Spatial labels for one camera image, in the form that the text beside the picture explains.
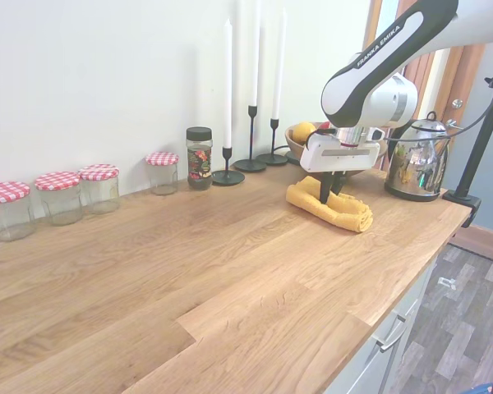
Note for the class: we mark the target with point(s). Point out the wooden fruit bowl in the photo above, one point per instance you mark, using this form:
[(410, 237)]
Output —
[(294, 145)]

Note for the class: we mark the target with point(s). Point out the glass jar red checked lid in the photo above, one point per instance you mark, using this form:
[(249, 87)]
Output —
[(99, 191), (59, 201), (162, 174), (8, 213)]

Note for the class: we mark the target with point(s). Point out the yellow lemon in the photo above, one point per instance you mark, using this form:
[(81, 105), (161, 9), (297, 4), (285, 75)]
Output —
[(303, 131)]

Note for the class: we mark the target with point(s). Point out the yellow cloth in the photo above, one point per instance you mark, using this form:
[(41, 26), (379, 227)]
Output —
[(345, 215)]

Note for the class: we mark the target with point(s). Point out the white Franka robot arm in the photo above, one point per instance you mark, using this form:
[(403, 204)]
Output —
[(388, 98)]

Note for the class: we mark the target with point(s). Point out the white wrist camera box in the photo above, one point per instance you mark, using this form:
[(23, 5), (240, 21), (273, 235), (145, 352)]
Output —
[(376, 134)]

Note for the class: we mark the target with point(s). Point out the silver door lever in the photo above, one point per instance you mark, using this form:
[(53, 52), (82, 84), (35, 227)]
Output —
[(455, 125)]

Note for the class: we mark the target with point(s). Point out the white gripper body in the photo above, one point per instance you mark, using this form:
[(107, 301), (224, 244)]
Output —
[(320, 161)]

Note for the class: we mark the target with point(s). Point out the black clamp camera stand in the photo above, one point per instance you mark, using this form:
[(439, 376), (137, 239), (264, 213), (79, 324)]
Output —
[(482, 137)]

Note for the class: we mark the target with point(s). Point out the small blue object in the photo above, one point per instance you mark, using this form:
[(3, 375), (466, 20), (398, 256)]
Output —
[(482, 389)]

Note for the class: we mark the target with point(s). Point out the silver door knob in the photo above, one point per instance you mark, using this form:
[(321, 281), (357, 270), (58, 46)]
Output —
[(458, 103)]

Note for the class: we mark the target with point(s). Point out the coffee jar black lid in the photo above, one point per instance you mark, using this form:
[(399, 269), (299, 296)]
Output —
[(199, 162)]

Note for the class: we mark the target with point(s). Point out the orange wooden door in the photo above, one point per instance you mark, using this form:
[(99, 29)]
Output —
[(468, 74)]

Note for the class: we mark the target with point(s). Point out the red apple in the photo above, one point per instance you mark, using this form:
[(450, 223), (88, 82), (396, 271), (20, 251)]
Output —
[(324, 125)]

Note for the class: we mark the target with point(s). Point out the short black candle holder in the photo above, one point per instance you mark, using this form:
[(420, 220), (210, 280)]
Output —
[(228, 177)]

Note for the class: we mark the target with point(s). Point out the stainless steel kettle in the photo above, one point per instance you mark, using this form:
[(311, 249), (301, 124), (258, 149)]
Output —
[(415, 164)]

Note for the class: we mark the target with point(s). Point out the small white floor item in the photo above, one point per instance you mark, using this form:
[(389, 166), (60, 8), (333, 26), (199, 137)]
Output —
[(448, 282)]

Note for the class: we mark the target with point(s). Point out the white kitchen cabinet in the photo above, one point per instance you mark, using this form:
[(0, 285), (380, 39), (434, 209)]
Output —
[(369, 365)]

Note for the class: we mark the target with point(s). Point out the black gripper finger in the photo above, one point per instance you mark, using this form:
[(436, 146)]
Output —
[(337, 181), (325, 188)]

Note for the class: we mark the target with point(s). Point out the tall black candle holder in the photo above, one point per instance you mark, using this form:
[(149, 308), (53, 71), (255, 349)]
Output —
[(250, 165)]

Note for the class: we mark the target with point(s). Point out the tall white candle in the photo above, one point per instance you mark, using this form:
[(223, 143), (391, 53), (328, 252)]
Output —
[(277, 82), (228, 82), (253, 74)]

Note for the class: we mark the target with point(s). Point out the medium black candle holder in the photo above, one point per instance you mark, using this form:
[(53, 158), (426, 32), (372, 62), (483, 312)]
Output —
[(272, 158)]

